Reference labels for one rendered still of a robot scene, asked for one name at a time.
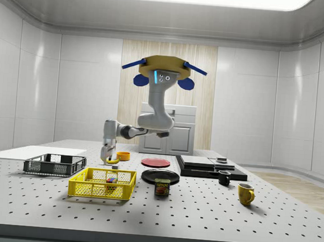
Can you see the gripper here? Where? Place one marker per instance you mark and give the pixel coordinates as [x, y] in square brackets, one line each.
[107, 150]

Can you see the puzzle cube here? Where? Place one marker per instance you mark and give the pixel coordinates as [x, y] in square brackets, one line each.
[112, 179]

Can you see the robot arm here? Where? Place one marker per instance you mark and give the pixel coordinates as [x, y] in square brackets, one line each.
[155, 120]

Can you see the banana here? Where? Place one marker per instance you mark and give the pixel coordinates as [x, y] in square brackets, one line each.
[115, 161]

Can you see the yellow bowl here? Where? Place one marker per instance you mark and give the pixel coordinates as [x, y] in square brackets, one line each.
[123, 156]

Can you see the grey cube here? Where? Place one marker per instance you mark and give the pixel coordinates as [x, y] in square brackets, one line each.
[115, 167]

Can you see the yellow basket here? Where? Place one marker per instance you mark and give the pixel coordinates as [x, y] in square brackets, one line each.
[100, 192]

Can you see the black plate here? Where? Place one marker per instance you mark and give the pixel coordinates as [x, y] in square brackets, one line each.
[150, 174]

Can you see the red plate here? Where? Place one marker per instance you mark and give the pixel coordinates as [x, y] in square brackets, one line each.
[156, 162]

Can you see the flat-sided can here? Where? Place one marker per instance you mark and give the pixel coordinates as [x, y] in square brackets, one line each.
[161, 187]

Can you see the dark grey basket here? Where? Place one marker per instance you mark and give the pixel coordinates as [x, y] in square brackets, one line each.
[43, 167]

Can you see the white cabinet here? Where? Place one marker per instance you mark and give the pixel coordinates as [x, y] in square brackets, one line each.
[183, 139]

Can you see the white board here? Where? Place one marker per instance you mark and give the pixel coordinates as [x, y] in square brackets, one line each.
[22, 152]

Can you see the black stove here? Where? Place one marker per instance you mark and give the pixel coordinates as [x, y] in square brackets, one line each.
[197, 166]

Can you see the black mug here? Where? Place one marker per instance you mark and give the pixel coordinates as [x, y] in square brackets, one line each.
[223, 178]

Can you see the yellow mug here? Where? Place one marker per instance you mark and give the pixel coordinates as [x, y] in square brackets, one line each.
[244, 194]

